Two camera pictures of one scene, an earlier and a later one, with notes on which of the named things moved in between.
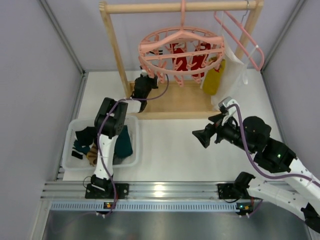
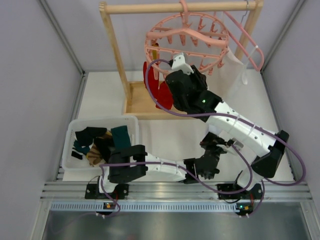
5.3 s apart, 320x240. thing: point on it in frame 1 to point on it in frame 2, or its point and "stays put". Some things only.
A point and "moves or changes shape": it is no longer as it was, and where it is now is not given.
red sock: [200, 60] to [153, 83]
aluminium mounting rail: [75, 191] stays put
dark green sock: [123, 147] stays put
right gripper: [213, 135] to [173, 81]
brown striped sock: [92, 155] stays put
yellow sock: [213, 78] to [154, 52]
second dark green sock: [84, 149] stays put
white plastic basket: [69, 162] stays put
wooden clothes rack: [178, 99] stays put
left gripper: [147, 81] to [215, 146]
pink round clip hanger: [180, 51] moves or changes shape
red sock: [183, 66] to [165, 96]
